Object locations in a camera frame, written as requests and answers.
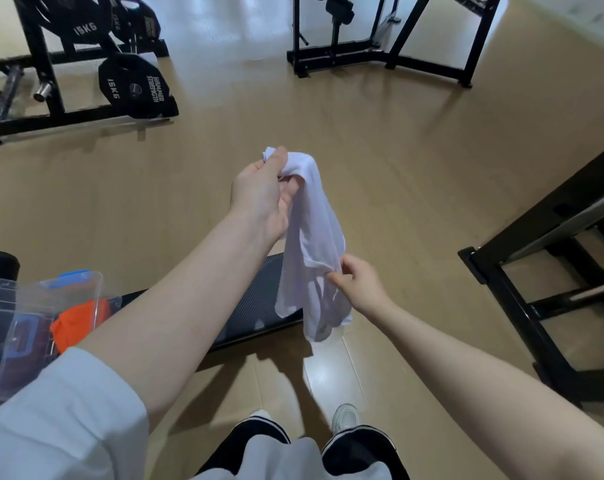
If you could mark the person's left hand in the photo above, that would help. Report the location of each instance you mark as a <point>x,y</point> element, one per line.
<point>256,194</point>

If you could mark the person's right hand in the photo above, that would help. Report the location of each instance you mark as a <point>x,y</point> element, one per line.
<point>364,287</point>

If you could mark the person's right thumb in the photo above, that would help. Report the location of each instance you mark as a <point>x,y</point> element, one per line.
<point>350,264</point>

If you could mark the person's left thumb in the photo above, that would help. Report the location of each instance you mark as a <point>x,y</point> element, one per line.
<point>278,162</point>

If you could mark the white cloth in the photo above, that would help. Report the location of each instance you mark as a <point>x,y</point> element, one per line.
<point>312,244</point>

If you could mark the person's right forearm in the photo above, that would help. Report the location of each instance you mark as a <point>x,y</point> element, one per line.
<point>482,394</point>

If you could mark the person's left forearm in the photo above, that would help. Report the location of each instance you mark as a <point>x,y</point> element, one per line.
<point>182,314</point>

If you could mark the black bench pad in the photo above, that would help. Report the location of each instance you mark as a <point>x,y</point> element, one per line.
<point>252,304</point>

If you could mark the white right shoe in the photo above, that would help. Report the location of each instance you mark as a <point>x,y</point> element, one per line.
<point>345,418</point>

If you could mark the white shoe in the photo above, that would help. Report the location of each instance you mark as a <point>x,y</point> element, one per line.
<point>260,414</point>
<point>345,418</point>

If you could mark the black weight plate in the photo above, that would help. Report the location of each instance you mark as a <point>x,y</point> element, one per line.
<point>137,84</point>
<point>137,17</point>
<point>84,17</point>

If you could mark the white left shoe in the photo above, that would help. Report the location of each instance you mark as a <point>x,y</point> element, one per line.
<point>260,414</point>

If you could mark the person's black trousers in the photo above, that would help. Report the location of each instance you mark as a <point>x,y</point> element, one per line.
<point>357,454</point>

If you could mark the orange cloth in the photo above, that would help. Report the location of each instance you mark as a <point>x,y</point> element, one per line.
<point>77,324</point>

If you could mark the clear plastic storage box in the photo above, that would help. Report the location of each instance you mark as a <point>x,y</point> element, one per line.
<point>12,324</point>

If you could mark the person's white shirt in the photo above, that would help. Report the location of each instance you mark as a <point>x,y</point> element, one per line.
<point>57,419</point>

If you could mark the black gym machine frame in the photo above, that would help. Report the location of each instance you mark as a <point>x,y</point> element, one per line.
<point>342,57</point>

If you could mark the black frame with silver bars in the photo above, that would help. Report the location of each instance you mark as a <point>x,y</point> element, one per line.
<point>527,294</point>

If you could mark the black weight rack frame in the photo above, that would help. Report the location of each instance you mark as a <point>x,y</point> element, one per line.
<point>37,119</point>

